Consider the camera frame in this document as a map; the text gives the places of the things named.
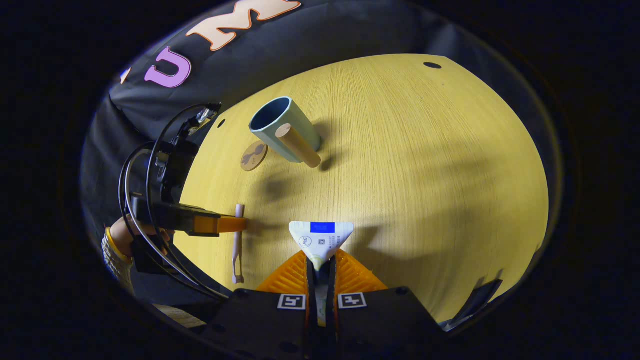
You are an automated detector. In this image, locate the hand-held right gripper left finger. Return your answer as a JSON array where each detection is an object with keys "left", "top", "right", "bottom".
[{"left": 207, "top": 249, "right": 317, "bottom": 360}]

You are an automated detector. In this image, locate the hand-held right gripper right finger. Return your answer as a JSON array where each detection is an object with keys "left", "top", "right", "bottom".
[{"left": 327, "top": 249, "right": 446, "bottom": 360}]

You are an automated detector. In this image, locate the pale pink toothbrush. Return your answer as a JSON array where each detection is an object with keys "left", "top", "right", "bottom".
[{"left": 231, "top": 203, "right": 246, "bottom": 284}]

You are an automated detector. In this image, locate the round brown coaster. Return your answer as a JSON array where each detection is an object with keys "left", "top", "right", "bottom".
[{"left": 240, "top": 140, "right": 269, "bottom": 172}]

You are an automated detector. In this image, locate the white toothpaste tube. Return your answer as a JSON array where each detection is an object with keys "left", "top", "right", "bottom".
[{"left": 288, "top": 221, "right": 355, "bottom": 326}]

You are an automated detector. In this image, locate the pale green cup wooden handle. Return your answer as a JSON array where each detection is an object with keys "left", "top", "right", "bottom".
[{"left": 248, "top": 96, "right": 322, "bottom": 169}]

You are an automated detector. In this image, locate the yellow wooden desktop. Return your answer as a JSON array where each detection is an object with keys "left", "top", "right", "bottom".
[{"left": 172, "top": 53, "right": 550, "bottom": 323}]

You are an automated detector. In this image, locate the black backdrop cloth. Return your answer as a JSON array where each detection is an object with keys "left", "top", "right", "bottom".
[{"left": 80, "top": 0, "right": 563, "bottom": 306}]

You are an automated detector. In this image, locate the black cable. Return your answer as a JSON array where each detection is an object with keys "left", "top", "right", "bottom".
[
  {"left": 146, "top": 102, "right": 232, "bottom": 301},
  {"left": 118, "top": 142, "right": 223, "bottom": 301}
]

